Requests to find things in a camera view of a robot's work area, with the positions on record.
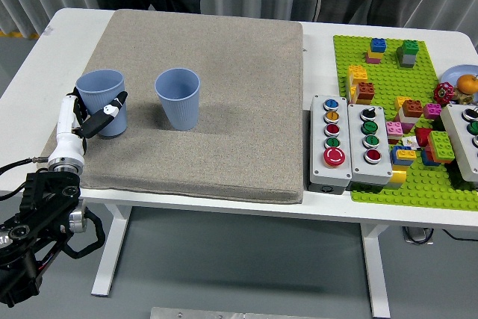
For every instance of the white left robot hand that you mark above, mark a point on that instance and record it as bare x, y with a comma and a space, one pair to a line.
67, 139

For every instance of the blue ribbed plastic cup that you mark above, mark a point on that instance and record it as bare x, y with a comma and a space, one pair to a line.
179, 108
99, 83

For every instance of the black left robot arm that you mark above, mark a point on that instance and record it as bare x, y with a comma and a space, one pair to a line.
45, 199

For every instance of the white table leg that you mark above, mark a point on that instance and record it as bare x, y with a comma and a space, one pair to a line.
377, 270
110, 251

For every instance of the grey-brown fabric mat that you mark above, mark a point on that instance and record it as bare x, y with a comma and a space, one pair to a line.
224, 110

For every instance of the five-button grey control box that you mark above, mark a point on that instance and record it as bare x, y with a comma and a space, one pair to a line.
330, 169

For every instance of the brown toy brick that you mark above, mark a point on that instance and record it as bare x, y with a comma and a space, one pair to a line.
366, 90
412, 108

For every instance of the four-button grey control box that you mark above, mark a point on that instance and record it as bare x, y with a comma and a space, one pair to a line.
369, 169

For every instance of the pink toy brick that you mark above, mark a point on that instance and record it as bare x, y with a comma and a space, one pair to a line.
372, 60
394, 129

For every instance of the blue toy brick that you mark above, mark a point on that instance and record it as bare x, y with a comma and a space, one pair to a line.
429, 158
378, 45
397, 161

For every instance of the green studded baseplate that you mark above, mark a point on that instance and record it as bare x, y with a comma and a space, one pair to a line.
392, 80

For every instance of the clear yellow toy brick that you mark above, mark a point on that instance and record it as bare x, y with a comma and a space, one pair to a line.
397, 176

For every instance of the white toy brick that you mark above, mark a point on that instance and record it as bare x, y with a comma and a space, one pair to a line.
406, 119

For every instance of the grey toy brick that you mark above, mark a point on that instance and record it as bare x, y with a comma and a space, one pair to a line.
408, 60

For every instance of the red toy brick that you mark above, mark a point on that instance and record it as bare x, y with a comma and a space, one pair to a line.
422, 136

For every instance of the magenta toy brick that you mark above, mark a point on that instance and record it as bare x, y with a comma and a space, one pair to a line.
432, 110

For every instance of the large green toy brick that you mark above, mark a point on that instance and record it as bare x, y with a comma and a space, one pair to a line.
441, 143

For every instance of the red valve handwheel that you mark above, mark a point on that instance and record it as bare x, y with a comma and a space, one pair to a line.
443, 93

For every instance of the light blue plate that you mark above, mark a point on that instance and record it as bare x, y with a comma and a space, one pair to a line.
453, 72

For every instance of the orange fruit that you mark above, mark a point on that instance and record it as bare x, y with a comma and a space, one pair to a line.
467, 83

